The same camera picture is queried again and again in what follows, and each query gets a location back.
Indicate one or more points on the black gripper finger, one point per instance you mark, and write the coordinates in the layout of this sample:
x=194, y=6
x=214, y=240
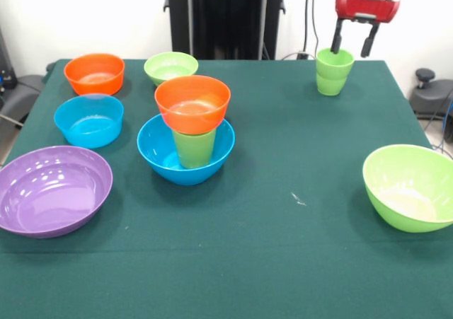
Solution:
x=368, y=39
x=337, y=37

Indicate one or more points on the dark green tablecloth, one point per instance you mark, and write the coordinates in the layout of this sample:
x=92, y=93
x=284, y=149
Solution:
x=283, y=262

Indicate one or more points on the small blue bowl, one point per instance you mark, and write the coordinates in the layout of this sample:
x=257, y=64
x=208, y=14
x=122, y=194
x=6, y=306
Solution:
x=88, y=131

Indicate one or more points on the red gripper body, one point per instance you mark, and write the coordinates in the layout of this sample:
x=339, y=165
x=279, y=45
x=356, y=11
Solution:
x=364, y=7

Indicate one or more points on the large green bowl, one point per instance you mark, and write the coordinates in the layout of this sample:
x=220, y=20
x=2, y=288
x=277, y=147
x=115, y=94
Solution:
x=407, y=198

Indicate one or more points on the grey stand base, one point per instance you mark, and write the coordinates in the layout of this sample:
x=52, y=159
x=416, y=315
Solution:
x=21, y=92
x=431, y=99

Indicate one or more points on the black device with blue light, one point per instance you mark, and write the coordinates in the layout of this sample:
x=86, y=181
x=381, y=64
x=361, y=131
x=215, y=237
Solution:
x=7, y=71

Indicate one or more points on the green stepped cup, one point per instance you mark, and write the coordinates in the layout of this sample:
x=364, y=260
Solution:
x=332, y=75

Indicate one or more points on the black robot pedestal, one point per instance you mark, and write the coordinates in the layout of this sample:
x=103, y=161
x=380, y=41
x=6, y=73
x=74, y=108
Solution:
x=226, y=15

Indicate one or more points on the small light green bowl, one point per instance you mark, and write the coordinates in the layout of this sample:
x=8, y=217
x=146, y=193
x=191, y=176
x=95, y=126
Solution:
x=170, y=68

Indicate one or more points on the purple bowl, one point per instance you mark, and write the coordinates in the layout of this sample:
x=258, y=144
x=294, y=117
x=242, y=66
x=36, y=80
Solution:
x=53, y=198

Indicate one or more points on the orange bowl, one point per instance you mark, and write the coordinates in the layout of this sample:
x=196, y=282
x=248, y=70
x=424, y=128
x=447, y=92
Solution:
x=93, y=82
x=193, y=110

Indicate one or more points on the large blue bowl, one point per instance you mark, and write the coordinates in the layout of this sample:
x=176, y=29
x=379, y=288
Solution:
x=155, y=156

